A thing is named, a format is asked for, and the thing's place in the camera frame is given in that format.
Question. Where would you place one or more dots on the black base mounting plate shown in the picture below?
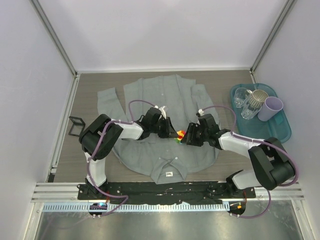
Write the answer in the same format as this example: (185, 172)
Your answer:
(139, 193)

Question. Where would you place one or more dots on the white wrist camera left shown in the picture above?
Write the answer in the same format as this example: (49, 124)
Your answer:
(163, 110)

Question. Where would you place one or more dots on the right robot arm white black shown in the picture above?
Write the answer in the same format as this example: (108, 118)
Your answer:
(272, 166)

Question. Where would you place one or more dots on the small black frame stand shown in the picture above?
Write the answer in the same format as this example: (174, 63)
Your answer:
(77, 127)

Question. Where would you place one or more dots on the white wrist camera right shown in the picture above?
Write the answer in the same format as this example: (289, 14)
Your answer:
(200, 112)

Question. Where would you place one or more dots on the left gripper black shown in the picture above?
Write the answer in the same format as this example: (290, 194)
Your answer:
(169, 132)

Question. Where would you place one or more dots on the clear glass cup front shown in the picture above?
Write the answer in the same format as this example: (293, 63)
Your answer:
(250, 108)

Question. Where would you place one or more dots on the slotted cable duct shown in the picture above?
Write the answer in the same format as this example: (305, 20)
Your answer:
(93, 207)

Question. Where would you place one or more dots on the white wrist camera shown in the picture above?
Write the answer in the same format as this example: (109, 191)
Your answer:
(163, 110)
(200, 112)

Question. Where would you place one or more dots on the clear glass cup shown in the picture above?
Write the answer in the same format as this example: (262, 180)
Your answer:
(240, 96)
(250, 108)

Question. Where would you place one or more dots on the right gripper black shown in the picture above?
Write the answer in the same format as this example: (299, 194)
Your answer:
(189, 137)

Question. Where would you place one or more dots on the clear glass cup rear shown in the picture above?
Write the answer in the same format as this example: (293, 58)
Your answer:
(240, 96)

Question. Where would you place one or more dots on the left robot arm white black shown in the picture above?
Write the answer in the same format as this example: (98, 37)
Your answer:
(98, 139)

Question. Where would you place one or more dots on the grey button-up shirt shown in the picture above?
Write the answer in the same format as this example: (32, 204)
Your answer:
(163, 159)

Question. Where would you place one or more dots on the colourful pompom flower brooch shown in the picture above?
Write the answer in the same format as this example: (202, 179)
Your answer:
(181, 134)

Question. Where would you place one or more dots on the metal cup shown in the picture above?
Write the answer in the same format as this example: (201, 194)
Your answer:
(257, 98)

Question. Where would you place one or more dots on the lilac plastic cup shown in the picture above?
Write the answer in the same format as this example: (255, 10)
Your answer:
(271, 106)

